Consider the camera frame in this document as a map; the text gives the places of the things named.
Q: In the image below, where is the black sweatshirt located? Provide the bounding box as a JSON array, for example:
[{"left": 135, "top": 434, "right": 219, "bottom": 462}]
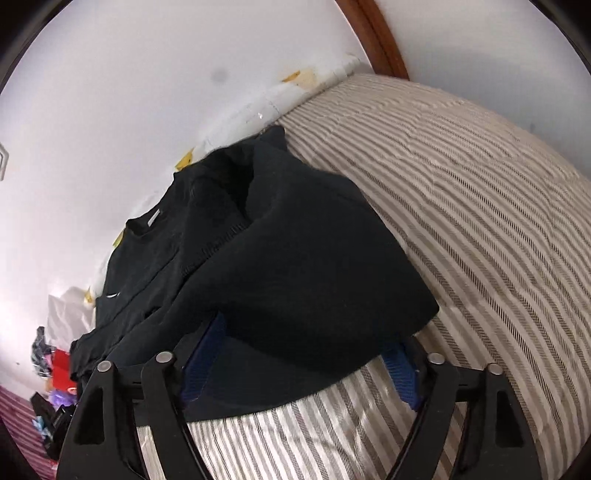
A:
[{"left": 70, "top": 126, "right": 439, "bottom": 421}]

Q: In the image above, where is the white plastic bag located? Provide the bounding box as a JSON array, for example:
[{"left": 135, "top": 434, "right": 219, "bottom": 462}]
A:
[{"left": 45, "top": 287, "right": 96, "bottom": 352}]

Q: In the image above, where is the striped beige quilt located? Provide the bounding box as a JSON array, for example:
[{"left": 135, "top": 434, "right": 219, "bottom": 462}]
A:
[{"left": 189, "top": 74, "right": 590, "bottom": 479}]

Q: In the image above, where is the red box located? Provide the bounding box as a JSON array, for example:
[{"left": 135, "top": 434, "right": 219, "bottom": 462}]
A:
[{"left": 52, "top": 349, "right": 77, "bottom": 395}]

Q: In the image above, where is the white duck-print bolster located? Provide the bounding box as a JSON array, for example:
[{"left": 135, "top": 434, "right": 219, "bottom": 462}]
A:
[{"left": 82, "top": 55, "right": 371, "bottom": 305}]

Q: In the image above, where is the brown wooden door frame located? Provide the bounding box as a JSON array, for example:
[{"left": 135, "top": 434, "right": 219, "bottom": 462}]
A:
[{"left": 335, "top": 0, "right": 410, "bottom": 80}]

